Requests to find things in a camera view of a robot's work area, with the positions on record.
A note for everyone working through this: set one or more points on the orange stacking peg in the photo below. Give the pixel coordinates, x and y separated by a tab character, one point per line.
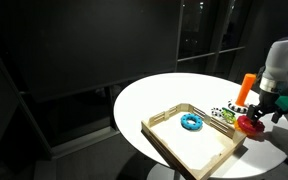
245	88

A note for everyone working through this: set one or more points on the white table pedestal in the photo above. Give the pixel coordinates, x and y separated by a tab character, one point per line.
160	173

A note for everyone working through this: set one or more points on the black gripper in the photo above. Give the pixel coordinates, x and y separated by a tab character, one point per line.
267	101

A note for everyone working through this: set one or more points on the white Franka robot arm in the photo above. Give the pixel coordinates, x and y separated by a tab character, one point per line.
284	63

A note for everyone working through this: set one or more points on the slatted wooden tray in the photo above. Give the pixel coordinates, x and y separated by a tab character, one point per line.
170	153

